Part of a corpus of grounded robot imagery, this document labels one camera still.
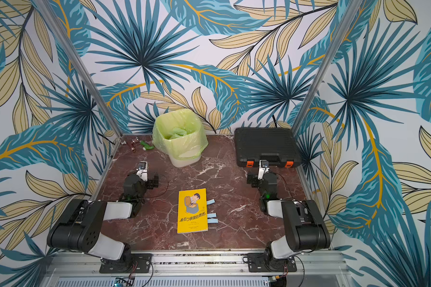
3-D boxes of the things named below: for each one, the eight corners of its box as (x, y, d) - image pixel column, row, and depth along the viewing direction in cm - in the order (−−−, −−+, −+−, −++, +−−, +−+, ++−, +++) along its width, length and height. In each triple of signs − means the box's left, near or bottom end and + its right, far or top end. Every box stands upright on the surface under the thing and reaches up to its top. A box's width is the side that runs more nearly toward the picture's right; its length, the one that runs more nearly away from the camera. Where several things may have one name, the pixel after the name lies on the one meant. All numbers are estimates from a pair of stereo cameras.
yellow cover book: (177, 234, 83) (176, 232, 81) (178, 192, 96) (178, 190, 94) (209, 230, 84) (209, 229, 82) (206, 190, 97) (206, 188, 95)
